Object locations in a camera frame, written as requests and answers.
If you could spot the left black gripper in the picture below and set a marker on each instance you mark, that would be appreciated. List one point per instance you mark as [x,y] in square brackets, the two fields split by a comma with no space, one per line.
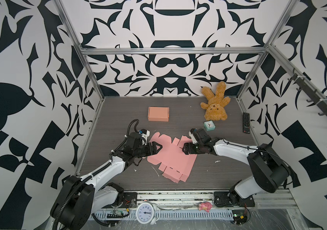
[152,151]

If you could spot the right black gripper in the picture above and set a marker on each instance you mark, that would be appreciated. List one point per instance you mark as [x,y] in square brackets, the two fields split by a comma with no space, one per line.
[190,146]

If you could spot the pink cardboard box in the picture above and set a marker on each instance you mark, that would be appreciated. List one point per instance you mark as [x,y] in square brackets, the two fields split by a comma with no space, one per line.
[171,159]

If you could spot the orange cardboard box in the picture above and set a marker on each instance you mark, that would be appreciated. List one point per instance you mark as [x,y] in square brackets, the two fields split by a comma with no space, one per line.
[158,114]

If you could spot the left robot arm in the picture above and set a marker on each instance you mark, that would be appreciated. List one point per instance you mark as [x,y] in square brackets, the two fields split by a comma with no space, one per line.
[81,197]

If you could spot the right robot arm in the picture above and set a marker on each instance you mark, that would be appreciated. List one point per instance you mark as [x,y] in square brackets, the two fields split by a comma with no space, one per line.
[269,171]

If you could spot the small teal alarm clock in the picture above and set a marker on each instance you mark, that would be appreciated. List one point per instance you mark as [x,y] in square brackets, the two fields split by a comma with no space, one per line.
[209,125]

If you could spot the brown teddy bear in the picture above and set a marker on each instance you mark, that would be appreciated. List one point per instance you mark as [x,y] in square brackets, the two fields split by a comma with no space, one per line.
[215,107]

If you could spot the small pink toy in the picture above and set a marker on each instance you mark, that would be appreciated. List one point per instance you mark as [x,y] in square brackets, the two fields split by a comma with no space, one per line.
[205,206]

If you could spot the white round alarm clock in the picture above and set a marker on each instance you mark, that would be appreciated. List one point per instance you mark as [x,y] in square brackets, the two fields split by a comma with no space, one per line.
[148,213]

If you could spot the black remote control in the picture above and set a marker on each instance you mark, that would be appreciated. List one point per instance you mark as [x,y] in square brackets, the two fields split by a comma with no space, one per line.
[246,123]

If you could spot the left green circuit board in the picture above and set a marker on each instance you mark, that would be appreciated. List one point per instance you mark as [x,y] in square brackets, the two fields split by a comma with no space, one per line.
[116,213]

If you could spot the green circuit board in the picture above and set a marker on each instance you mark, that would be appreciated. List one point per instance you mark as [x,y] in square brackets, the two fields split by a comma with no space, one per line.
[116,213]
[239,218]

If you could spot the right green circuit board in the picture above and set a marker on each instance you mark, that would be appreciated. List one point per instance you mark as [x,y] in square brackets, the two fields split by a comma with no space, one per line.
[239,218]

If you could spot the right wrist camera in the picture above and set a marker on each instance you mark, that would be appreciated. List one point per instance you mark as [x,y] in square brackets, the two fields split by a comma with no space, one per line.
[193,135]

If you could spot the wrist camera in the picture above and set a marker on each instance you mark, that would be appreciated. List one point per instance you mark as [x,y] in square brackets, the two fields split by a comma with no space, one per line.
[193,135]
[144,136]

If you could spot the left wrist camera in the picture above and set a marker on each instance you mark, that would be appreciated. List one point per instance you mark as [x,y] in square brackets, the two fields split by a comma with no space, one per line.
[144,136]

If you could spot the white slotted cable duct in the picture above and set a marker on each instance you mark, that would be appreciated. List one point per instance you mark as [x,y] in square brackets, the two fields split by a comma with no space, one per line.
[226,215]

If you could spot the black wall hook rail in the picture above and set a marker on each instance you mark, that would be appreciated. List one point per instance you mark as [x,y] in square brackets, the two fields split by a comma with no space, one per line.
[315,96]

